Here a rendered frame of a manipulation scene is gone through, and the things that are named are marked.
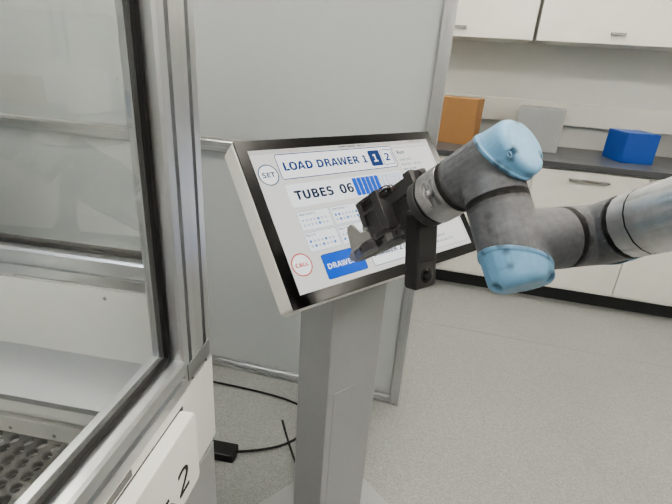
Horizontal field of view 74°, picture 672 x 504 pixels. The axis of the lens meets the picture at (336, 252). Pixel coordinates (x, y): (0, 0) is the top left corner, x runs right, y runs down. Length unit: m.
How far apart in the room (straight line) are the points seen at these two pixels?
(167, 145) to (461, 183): 0.33
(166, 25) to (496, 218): 0.39
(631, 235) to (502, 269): 0.14
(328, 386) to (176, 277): 0.62
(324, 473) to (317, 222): 0.70
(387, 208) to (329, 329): 0.40
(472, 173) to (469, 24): 2.69
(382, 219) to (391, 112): 0.96
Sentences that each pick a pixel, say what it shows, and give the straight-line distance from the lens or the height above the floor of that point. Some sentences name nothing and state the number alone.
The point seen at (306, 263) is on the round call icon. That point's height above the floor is 1.02.
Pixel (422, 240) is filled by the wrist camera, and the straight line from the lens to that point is 0.66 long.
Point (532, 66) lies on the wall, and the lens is 3.59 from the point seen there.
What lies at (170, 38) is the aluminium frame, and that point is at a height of 1.34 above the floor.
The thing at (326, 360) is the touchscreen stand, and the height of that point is 0.72.
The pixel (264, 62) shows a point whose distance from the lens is 1.71.
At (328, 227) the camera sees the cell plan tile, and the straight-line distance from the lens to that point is 0.82.
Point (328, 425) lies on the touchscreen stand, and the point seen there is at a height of 0.53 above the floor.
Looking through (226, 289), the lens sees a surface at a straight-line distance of 2.02.
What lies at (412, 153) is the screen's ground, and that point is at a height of 1.16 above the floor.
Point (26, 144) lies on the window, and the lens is 0.37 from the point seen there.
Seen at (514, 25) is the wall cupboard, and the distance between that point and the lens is 3.23.
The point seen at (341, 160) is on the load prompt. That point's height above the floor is 1.16.
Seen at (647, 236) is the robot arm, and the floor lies 1.19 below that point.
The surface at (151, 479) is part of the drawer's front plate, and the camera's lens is 0.55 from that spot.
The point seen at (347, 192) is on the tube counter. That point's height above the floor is 1.10.
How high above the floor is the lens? 1.33
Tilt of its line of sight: 23 degrees down
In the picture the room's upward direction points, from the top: 4 degrees clockwise
